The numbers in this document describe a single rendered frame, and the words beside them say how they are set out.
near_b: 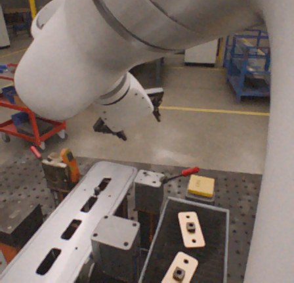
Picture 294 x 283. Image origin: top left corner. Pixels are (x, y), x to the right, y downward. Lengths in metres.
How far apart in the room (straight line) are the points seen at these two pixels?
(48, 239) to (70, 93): 0.56
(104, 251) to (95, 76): 0.45
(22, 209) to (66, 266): 0.23
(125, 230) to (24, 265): 0.28
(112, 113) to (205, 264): 0.32
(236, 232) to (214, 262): 0.69
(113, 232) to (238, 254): 0.64
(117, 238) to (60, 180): 0.44
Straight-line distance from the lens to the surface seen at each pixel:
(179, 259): 0.49
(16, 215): 0.82
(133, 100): 0.46
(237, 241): 1.16
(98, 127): 0.52
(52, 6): 0.38
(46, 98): 0.28
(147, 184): 0.79
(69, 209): 0.83
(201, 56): 6.78
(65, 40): 0.24
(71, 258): 0.71
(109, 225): 0.61
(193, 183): 0.64
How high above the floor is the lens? 1.57
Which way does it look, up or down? 28 degrees down
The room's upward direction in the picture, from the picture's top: straight up
